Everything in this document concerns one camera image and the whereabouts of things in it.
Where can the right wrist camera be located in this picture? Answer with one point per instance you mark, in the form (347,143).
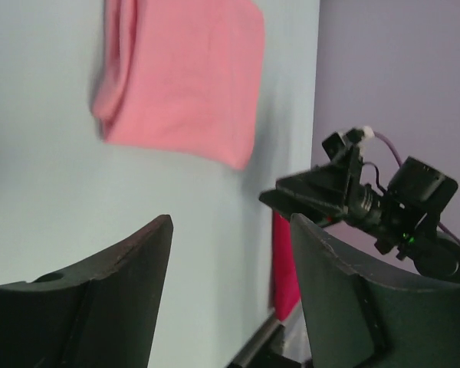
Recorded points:
(420,186)

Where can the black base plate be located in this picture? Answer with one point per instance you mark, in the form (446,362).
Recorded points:
(276,344)

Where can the pink t shirt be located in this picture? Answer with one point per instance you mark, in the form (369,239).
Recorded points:
(182,76)

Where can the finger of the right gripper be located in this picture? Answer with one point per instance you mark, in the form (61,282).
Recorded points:
(329,188)
(286,206)

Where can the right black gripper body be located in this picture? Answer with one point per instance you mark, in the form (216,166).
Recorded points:
(390,218)

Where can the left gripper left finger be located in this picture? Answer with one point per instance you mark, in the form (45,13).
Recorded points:
(98,312)

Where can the folded red t shirt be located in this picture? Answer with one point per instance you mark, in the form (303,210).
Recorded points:
(286,294)

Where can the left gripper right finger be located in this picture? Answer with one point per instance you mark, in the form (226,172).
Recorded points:
(362,312)

